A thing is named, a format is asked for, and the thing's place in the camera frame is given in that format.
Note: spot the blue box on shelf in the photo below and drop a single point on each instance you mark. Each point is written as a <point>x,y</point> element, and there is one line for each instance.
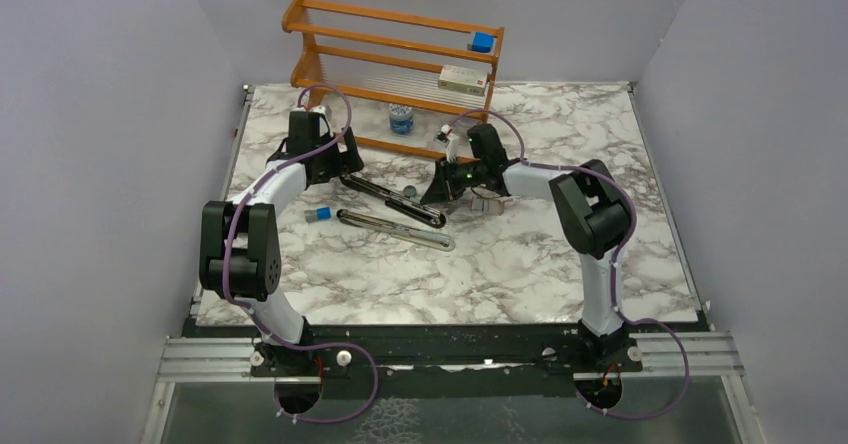
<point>481,42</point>

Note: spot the aluminium frame rail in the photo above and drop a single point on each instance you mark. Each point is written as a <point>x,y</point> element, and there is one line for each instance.
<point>230,360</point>

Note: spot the black stapler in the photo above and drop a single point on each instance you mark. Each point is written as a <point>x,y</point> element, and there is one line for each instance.
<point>396,201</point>

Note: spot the blue white plastic jar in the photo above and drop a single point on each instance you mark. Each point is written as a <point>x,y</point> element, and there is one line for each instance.
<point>401,118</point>

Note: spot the silver chrome stapler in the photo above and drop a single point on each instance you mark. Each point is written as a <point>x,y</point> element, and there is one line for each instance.
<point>430,239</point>

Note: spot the blue grey small cylinder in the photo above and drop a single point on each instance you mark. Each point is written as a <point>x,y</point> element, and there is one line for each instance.
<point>318,214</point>

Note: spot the white green staples carton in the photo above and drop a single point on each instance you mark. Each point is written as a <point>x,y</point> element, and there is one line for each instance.
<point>463,80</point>

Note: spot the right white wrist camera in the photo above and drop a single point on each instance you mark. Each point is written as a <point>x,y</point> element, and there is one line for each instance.
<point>450,140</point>

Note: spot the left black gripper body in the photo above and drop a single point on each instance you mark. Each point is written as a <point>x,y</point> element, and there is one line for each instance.
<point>333,163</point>

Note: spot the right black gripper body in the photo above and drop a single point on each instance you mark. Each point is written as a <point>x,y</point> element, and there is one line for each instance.
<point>456,177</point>

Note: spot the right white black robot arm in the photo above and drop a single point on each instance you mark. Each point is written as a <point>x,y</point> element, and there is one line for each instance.
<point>596,216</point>

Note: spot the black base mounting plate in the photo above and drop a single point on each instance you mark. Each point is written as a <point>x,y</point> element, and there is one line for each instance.
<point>444,361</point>

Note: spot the orange wooden shelf rack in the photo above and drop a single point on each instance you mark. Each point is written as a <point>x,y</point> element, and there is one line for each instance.
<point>386,56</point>

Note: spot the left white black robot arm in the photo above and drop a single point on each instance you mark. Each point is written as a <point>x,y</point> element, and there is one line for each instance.
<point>240,255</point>

